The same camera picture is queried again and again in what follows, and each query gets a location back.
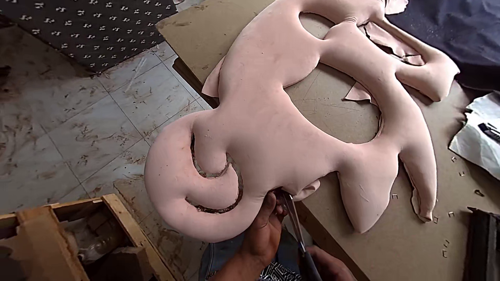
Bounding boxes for person's left hand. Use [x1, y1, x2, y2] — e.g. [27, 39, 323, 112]
[242, 191, 289, 266]

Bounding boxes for person's right hand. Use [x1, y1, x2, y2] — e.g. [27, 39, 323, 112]
[305, 245, 358, 281]

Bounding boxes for scissors with dark handles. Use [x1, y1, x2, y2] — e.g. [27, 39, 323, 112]
[279, 189, 323, 281]

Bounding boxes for pink padded ornate upholstery piece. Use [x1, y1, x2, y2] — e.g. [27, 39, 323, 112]
[144, 0, 461, 243]

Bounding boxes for person's left forearm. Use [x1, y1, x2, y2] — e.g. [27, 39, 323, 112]
[209, 252, 268, 281]

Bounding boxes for person's body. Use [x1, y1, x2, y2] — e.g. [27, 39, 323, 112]
[256, 261, 304, 281]

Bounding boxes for scattered metal staples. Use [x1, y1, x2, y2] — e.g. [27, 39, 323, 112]
[391, 156, 466, 259]

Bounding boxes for wooden crate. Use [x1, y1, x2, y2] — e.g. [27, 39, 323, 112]
[0, 194, 177, 281]

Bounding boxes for black stapler tool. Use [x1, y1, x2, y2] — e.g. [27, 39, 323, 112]
[464, 206, 500, 281]

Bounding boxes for clear plastic bottle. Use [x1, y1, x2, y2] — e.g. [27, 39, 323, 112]
[78, 230, 120, 264]

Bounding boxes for white torn cloth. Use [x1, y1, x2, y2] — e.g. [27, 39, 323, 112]
[448, 91, 500, 181]

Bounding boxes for small black object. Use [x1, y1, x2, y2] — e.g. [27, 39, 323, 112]
[478, 123, 500, 141]

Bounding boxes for dark navy cloth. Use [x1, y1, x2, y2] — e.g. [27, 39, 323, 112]
[385, 0, 500, 92]

